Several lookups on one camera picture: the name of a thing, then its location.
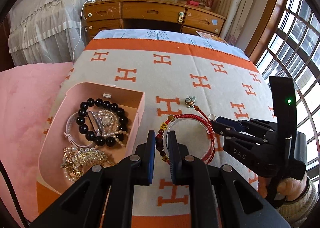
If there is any red string bracelet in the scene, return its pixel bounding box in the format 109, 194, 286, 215
154, 105, 217, 166

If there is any flower charm brooch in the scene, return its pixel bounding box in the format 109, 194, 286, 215
184, 96, 196, 108

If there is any rhinestone leaf hair comb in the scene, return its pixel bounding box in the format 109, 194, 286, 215
60, 147, 115, 184

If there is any black bead bracelet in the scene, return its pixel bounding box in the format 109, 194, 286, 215
75, 98, 129, 147

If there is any white strap smart watch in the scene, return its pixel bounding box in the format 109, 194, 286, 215
62, 111, 103, 149

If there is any pink jewelry box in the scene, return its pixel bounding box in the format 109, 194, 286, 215
37, 82, 145, 196

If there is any right hand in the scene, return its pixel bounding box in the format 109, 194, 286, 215
258, 173, 307, 201

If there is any orange H pattern blanket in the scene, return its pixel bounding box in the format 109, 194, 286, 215
37, 39, 277, 227

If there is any blue patterned bed sheet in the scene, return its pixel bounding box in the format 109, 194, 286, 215
93, 29, 249, 60

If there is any magazine on bed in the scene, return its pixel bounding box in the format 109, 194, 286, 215
196, 31, 227, 43

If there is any window with metal grille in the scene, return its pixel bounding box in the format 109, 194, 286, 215
256, 0, 319, 186

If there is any wooden desk with drawers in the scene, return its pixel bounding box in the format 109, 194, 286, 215
84, 0, 226, 40

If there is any pink bed sheet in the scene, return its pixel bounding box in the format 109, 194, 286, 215
1, 62, 72, 221

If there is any beige curtain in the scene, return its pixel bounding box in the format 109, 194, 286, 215
217, 0, 266, 46

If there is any lace covered piano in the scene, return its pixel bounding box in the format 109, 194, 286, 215
8, 0, 89, 66

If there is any white charging cable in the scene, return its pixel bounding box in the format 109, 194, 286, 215
71, 0, 105, 65

